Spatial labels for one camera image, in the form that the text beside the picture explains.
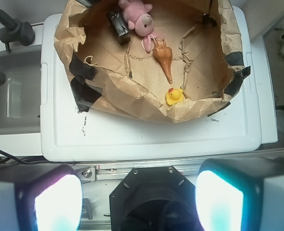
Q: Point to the white plastic bin lid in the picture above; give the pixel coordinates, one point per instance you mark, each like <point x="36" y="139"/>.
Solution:
<point x="71" y="136"/>

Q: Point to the pink plush bunny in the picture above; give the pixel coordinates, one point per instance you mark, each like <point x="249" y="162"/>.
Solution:
<point x="136" y="14"/>

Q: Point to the orange conch shell toy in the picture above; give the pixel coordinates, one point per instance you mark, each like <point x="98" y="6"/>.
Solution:
<point x="164" y="55"/>

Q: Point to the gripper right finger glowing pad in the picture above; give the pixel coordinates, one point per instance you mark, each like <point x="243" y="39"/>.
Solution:
<point x="241" y="194"/>

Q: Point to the brown paper bag tray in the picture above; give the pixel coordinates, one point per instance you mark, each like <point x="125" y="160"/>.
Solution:
<point x="126" y="80"/>

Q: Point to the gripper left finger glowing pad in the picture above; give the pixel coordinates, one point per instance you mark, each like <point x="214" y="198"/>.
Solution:
<point x="39" y="197"/>

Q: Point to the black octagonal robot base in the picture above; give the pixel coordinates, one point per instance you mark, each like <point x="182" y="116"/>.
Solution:
<point x="154" y="199"/>

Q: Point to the yellow rubber duck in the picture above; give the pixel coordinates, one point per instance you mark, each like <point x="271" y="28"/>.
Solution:
<point x="174" y="95"/>

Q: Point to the black taped block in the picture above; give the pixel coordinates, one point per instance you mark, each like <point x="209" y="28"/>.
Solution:
<point x="119" y="26"/>

